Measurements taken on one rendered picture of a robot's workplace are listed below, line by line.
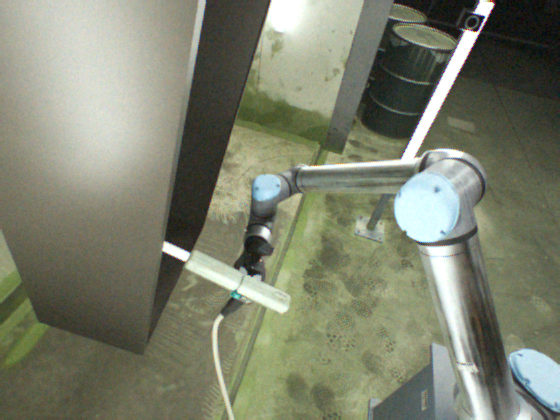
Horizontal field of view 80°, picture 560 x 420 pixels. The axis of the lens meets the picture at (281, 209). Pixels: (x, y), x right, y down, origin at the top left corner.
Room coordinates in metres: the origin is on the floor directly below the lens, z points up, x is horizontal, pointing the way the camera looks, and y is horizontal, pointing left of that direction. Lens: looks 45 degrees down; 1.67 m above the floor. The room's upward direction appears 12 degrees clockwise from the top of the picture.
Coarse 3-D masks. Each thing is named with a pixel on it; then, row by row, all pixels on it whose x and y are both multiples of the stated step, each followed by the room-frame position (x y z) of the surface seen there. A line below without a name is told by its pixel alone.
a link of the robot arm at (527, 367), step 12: (516, 360) 0.42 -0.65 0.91; (528, 360) 0.42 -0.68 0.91; (540, 360) 0.43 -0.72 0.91; (516, 372) 0.39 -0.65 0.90; (528, 372) 0.39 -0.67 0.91; (540, 372) 0.40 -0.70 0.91; (552, 372) 0.40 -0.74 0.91; (516, 384) 0.37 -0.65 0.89; (528, 384) 0.36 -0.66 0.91; (540, 384) 0.36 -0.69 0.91; (552, 384) 0.37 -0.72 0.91; (528, 396) 0.34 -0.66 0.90; (540, 396) 0.34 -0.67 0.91; (552, 396) 0.34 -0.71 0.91; (540, 408) 0.32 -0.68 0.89; (552, 408) 0.32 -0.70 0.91
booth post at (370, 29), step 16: (368, 0) 2.52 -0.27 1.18; (384, 0) 2.50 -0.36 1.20; (368, 16) 2.51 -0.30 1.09; (384, 16) 2.50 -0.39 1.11; (368, 32) 2.51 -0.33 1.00; (352, 48) 2.52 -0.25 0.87; (368, 48) 2.51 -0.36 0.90; (352, 64) 2.52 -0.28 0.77; (368, 64) 2.50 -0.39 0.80; (352, 80) 2.51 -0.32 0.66; (352, 96) 2.51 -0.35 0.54; (336, 112) 2.52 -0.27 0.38; (352, 112) 2.50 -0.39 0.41; (336, 128) 2.51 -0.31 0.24; (336, 144) 2.51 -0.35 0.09
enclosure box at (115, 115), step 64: (0, 0) 0.39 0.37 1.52; (64, 0) 0.39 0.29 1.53; (128, 0) 0.39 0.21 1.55; (192, 0) 0.39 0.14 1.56; (256, 0) 0.99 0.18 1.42; (0, 64) 0.39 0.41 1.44; (64, 64) 0.39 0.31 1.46; (128, 64) 0.39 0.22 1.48; (192, 64) 0.40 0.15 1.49; (0, 128) 0.40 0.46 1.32; (64, 128) 0.39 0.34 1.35; (128, 128) 0.39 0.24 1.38; (192, 128) 0.99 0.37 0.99; (0, 192) 0.40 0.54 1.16; (64, 192) 0.39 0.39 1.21; (128, 192) 0.39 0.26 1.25; (192, 192) 0.99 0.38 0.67; (64, 256) 0.39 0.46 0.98; (128, 256) 0.39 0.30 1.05; (64, 320) 0.40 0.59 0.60; (128, 320) 0.39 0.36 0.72
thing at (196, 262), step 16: (176, 256) 0.49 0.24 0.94; (192, 256) 0.50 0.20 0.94; (208, 256) 0.52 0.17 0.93; (192, 272) 0.48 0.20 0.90; (208, 272) 0.48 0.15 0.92; (224, 272) 0.49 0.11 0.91; (240, 272) 0.51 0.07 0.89; (240, 288) 0.47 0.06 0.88; (256, 288) 0.49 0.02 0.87; (272, 288) 0.51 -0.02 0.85; (240, 304) 0.48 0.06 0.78; (272, 304) 0.47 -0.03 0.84; (288, 304) 0.48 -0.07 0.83
